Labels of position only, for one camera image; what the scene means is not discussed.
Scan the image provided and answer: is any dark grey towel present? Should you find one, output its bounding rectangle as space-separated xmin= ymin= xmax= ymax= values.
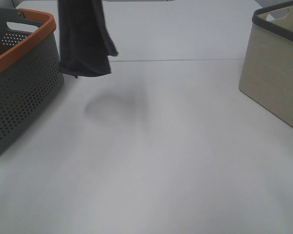
xmin=58 ymin=0 xmax=118 ymax=78

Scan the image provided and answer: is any beige bin grey rim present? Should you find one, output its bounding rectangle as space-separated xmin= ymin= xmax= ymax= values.
xmin=239 ymin=0 xmax=293 ymax=128

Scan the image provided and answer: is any grey perforated basket orange rim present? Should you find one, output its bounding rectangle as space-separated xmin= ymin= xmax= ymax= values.
xmin=0 ymin=7 xmax=64 ymax=155

